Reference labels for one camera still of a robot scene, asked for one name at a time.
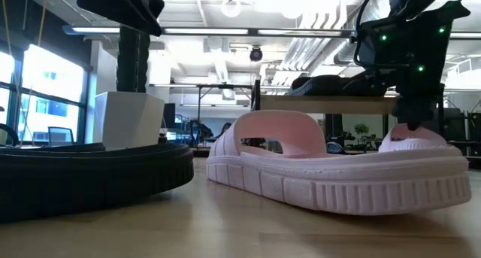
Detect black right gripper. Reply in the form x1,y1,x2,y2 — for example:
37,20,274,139
392,71,446,131

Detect pink rubber slide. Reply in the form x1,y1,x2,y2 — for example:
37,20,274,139
378,123,449,153
205,109,473,217

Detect wooden shelf black legs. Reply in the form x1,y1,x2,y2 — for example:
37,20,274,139
251,79,446,153

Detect black cabinet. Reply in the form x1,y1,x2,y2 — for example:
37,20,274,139
445,107,481,157

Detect tall dark cactus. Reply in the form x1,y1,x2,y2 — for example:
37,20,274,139
116,24,151,93

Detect long linear ceiling light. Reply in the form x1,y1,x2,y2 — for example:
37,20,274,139
62,24,481,41

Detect large bright window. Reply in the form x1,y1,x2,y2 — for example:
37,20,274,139
0,43,88,146

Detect white square planter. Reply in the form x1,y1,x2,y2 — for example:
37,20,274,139
92,91,165,152

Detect black computer monitor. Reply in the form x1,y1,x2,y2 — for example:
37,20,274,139
162,102,177,129

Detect white ceiling pipe bundle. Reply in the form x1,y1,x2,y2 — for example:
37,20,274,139
280,2,349,71

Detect grey office chair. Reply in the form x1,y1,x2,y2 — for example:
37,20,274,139
47,126,75,147

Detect person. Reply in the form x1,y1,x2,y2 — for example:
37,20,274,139
219,121,233,139

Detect silver spiral air duct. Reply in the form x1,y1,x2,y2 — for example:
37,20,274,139
332,0,392,65

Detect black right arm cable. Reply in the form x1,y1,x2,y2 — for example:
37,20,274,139
352,0,383,69

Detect white ring ceiling lamp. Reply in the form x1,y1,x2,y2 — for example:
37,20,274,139
220,0,243,19

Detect black background table frame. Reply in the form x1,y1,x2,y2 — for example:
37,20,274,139
149,83,253,148

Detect black ceiling dome camera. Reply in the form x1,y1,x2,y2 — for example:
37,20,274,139
249,45,264,63

